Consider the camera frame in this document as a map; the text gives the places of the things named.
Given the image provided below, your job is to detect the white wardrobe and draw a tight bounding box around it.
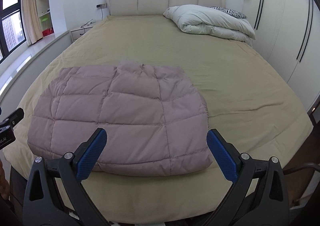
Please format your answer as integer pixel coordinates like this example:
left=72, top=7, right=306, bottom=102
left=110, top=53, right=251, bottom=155
left=243, top=0, right=319, bottom=112

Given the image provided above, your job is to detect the wall power strip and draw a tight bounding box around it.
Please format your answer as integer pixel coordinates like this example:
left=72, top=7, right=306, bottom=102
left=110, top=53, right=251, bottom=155
left=96, top=3, right=107, bottom=9

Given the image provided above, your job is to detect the zebra print pillow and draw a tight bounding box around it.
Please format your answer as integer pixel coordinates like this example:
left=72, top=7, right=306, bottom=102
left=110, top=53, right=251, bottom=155
left=209, top=6, right=247, bottom=19

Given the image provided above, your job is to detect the person left hand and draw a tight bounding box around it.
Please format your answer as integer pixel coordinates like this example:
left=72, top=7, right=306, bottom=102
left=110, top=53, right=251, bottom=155
left=0, top=161, right=10, bottom=199

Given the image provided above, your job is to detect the beige curtain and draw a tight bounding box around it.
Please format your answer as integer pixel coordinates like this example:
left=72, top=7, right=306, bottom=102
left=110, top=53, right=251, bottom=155
left=21, top=0, right=43, bottom=46

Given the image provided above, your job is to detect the mauve puffer coat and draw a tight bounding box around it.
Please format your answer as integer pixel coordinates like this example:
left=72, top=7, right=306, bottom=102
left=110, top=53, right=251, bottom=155
left=27, top=61, right=213, bottom=176

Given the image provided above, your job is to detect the red storage box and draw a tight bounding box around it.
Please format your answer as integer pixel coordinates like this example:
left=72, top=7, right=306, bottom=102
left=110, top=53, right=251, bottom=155
left=42, top=27, right=54, bottom=37

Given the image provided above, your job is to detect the beige bed sheet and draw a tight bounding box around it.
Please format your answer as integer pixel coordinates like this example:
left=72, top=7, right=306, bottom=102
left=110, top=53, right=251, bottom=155
left=4, top=16, right=313, bottom=223

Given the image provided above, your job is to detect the black framed window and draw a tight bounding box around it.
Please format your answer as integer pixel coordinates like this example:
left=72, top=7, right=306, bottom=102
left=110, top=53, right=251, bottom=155
left=0, top=0, right=26, bottom=62

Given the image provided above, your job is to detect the white nightstand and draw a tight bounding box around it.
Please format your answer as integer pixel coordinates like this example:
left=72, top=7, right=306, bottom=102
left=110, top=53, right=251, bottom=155
left=71, top=23, right=95, bottom=42

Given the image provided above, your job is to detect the white folded duvet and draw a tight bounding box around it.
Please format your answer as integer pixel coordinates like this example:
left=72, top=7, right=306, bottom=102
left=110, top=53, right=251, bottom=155
left=163, top=4, right=255, bottom=46

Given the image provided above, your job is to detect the green shelf box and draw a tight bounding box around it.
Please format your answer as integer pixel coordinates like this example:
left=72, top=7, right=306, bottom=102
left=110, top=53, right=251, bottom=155
left=41, top=17, right=49, bottom=23

